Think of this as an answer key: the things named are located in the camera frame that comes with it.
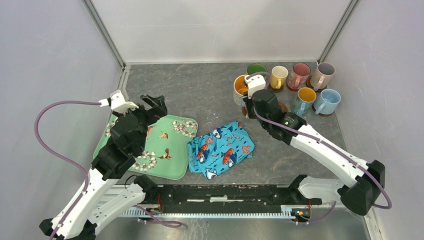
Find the pink mug maroon inside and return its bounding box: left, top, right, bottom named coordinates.
left=286, top=62, right=311, bottom=89

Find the blue shark print cloth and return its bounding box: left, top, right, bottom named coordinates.
left=187, top=120, right=256, bottom=180

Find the green inside floral mug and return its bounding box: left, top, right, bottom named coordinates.
left=246, top=63, right=268, bottom=75

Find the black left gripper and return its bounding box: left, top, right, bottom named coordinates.
left=114, top=93, right=169, bottom=153

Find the red round coaster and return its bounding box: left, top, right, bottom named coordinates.
left=287, top=85, right=300, bottom=92

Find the brown wooden coaster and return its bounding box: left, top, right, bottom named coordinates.
left=241, top=106, right=249, bottom=119
left=278, top=102, right=289, bottom=113
left=305, top=76, right=328, bottom=93
left=312, top=106, right=334, bottom=117

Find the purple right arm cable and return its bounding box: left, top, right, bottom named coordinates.
left=245, top=71, right=393, bottom=225

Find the dark brown round coaster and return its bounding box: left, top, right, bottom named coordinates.
left=268, top=85, right=284, bottom=93

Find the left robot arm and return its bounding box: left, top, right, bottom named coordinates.
left=39, top=90, right=168, bottom=240

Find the light blue mug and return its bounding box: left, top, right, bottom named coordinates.
left=312, top=89, right=342, bottom=114

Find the yellow mug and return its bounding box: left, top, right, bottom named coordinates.
left=270, top=65, right=289, bottom=89

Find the green floral tray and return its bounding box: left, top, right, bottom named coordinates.
left=88, top=115, right=197, bottom=181

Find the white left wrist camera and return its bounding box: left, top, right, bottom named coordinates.
left=98, top=89, right=139, bottom=115

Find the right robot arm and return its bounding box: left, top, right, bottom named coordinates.
left=242, top=89, right=393, bottom=216

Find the small cup orange inside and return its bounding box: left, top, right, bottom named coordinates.
left=290, top=87, right=317, bottom=117

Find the floral cup orange inside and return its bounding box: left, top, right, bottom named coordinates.
left=232, top=74, right=248, bottom=107

